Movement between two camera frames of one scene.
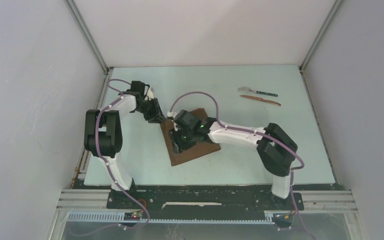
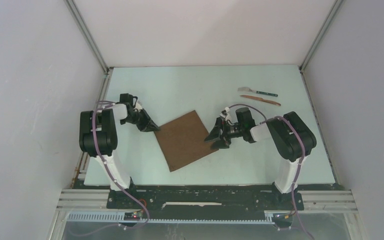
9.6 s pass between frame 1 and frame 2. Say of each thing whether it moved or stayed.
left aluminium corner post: stayed
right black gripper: moved
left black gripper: moved
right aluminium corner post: stayed
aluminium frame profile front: stayed
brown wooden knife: stayed
